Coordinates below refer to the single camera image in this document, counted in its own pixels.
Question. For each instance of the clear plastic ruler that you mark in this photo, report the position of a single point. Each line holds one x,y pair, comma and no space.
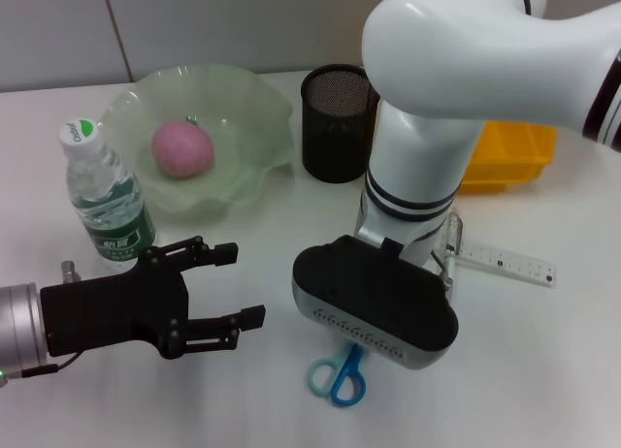
524,266

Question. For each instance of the pink toy peach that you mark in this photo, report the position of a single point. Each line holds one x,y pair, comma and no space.
183,147

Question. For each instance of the blue scissors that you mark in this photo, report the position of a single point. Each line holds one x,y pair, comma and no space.
347,385

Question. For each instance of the black mesh pen holder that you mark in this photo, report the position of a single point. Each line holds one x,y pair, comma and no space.
330,137

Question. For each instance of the green wavy glass fruit plate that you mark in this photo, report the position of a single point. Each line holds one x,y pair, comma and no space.
242,152

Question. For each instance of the yellow plastic bin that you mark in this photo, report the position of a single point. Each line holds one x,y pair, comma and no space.
509,157

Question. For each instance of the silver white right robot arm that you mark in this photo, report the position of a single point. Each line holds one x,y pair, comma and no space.
436,104

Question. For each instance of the clear green-label water bottle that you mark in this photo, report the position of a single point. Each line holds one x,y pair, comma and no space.
107,201

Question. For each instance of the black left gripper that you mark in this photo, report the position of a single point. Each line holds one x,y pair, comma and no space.
111,312

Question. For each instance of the silver white pen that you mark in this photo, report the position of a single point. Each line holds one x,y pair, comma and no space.
454,230

